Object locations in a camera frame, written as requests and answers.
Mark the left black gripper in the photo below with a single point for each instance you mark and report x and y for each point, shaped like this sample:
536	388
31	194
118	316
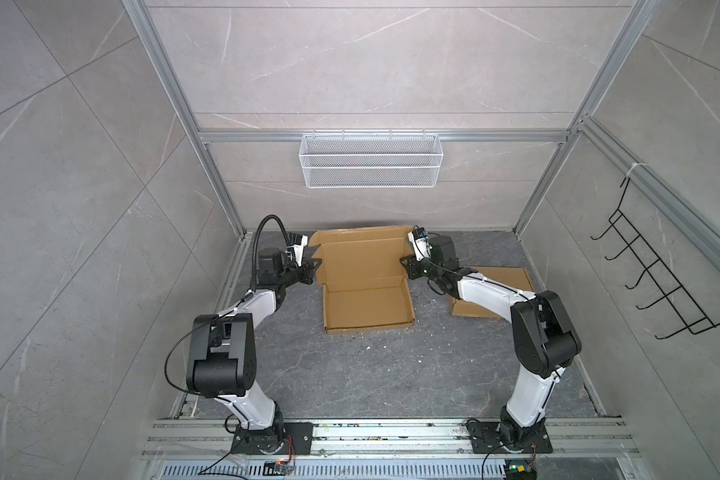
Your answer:
308	268

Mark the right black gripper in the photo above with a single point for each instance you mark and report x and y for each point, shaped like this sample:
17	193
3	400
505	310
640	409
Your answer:
411	268

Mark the cardboard stack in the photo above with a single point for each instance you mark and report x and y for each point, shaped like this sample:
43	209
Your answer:
365	287

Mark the brown cardboard box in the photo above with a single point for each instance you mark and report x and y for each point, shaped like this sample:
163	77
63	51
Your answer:
490	292

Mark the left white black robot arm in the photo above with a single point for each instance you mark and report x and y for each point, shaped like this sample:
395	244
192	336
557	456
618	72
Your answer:
222	360

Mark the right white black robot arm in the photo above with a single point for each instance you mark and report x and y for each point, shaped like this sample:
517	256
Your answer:
545	340

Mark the left small circuit board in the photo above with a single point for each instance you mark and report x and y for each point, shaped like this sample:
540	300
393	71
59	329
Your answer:
277	468

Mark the small circuit board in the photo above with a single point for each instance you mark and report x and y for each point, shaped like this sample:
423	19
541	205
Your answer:
520	470
277	468

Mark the right small circuit board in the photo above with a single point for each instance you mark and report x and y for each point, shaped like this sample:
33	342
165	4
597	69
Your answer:
520	470

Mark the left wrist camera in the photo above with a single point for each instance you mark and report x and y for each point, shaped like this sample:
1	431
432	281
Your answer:
296	244

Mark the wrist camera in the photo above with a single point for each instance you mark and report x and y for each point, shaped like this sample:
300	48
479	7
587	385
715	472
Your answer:
296	244
418	237

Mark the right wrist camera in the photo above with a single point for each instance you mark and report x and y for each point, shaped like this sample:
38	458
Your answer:
418	237

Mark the white wire mesh basket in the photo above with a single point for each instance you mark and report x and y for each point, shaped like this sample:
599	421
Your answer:
333	161

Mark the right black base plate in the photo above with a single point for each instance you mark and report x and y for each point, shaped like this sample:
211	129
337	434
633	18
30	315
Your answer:
504	437

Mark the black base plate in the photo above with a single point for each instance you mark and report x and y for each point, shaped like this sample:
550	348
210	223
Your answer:
504	437
273	439

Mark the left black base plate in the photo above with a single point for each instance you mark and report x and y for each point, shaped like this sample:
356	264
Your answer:
273	439

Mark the black wire hook rack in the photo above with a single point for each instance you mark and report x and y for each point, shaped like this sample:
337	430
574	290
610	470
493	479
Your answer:
671	291

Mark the slotted grey cable duct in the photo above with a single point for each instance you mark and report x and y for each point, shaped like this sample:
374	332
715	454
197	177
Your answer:
342	469

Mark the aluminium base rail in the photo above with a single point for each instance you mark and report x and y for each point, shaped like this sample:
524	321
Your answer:
399	438

